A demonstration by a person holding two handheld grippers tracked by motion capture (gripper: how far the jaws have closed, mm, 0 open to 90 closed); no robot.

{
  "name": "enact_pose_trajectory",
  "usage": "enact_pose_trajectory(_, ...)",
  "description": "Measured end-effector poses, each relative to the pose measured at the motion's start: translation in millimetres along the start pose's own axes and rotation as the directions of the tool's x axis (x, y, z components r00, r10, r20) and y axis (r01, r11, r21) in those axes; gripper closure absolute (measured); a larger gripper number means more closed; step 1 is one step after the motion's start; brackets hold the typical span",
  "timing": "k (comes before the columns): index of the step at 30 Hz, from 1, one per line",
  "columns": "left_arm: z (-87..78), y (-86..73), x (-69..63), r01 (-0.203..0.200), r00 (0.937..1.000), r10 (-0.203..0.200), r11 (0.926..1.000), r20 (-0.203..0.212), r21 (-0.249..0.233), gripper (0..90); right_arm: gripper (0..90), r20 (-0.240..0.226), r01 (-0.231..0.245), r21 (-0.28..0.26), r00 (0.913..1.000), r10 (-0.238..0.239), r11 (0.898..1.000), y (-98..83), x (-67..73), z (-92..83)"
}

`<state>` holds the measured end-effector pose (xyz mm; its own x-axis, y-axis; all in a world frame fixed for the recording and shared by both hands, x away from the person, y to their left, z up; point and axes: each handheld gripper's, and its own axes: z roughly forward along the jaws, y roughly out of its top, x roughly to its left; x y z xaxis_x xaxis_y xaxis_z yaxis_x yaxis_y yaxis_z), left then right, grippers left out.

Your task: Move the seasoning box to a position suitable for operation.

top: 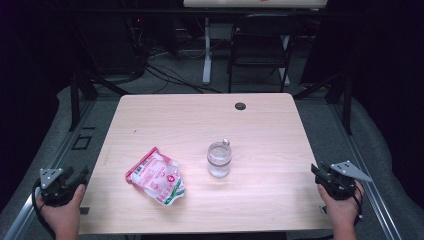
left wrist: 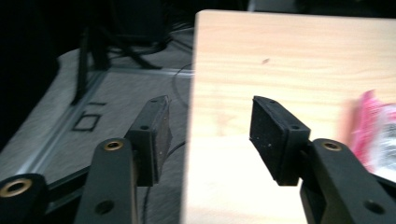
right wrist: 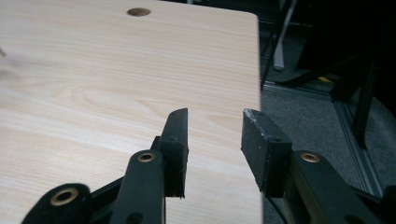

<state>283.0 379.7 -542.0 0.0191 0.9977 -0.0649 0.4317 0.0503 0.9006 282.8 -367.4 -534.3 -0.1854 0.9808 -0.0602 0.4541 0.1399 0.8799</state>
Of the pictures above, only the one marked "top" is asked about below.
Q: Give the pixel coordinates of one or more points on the aluminium floor rail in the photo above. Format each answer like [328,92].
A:
[50,166]
[363,160]

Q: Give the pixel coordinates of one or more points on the grey tape strip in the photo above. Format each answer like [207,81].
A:
[323,209]
[84,210]

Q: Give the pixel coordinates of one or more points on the person's left hand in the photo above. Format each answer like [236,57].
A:
[65,218]

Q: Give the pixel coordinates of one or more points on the clear glass cup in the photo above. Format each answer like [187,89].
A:
[219,160]

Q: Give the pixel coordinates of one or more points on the round dark table grommet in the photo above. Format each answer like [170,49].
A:
[240,106]

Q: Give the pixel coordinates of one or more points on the person's right hand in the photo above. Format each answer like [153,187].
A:
[343,211]

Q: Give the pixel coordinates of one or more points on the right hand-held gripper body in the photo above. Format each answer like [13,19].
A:
[340,186]

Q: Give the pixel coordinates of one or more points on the white desk leg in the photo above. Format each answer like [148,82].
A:
[207,60]
[285,71]

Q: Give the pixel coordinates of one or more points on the red and white snack bag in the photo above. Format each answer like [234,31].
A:
[156,176]

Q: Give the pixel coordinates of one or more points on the pale desk top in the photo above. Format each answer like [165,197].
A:
[253,3]

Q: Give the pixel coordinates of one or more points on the black folding chair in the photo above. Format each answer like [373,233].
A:
[263,25]

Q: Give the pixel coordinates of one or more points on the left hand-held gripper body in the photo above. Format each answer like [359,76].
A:
[50,190]

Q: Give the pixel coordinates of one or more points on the dark equipment with red light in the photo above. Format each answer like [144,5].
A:
[138,21]

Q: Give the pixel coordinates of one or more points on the black metal stand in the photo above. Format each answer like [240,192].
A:
[75,100]
[347,106]

